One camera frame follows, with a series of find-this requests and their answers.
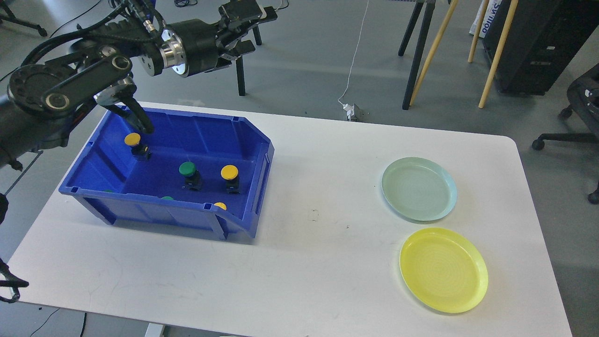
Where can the black trestle leg right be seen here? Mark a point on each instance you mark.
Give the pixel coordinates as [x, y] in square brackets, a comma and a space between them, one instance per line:
[428, 6]

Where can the yellow push button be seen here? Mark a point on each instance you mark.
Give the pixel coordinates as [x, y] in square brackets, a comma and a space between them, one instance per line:
[230, 174]
[139, 150]

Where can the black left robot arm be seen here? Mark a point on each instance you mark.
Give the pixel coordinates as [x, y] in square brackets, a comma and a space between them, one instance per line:
[64, 78]

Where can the light green plate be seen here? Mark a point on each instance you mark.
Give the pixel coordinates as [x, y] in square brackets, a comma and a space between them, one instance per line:
[419, 189]

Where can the blue plastic storage bin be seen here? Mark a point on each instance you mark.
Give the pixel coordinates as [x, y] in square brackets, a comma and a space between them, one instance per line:
[210, 141]

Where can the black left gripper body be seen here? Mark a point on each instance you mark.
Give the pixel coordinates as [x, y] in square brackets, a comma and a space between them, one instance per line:
[189, 47]

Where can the wooden leg middle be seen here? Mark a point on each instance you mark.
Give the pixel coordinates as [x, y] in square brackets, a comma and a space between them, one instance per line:
[478, 30]

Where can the yellow push button front edge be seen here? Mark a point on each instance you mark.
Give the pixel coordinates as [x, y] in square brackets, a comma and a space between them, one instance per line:
[221, 205]

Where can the white printed bag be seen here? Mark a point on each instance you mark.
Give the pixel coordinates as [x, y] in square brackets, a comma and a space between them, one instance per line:
[487, 14]

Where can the black stand legs centre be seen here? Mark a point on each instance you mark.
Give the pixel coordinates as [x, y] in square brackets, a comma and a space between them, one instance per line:
[243, 61]

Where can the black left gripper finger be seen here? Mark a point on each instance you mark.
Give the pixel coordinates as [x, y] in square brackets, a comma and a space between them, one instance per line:
[236, 49]
[240, 16]

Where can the yellow plate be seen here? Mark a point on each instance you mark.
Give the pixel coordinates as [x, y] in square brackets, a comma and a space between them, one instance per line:
[443, 270]

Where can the white power adapter plug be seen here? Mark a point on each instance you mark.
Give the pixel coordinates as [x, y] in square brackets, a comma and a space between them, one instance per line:
[354, 113]

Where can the black cabinet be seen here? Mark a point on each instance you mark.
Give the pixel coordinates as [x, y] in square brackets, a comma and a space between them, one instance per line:
[544, 37]

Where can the black stand foot top left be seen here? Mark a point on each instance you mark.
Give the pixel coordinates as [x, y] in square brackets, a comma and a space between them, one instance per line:
[9, 16]

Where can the wooden leg right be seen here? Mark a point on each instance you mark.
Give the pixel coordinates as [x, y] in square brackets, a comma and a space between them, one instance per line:
[499, 51]

